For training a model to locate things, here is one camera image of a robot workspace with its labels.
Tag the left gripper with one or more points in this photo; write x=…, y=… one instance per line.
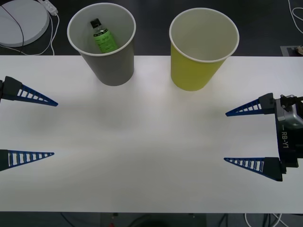
x=1, y=91

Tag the yellow-green plastic waste bin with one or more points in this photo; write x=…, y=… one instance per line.
x=191, y=75

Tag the round white flat base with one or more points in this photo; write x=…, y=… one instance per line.
x=21, y=26

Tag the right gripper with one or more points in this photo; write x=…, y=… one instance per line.
x=285, y=142

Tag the white power strip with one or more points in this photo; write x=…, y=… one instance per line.
x=50, y=6

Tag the grey plastic waste bin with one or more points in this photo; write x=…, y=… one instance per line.
x=116, y=68

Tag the clear bottle with green label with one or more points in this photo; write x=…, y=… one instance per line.
x=105, y=40

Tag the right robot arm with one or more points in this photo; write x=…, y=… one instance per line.
x=289, y=116

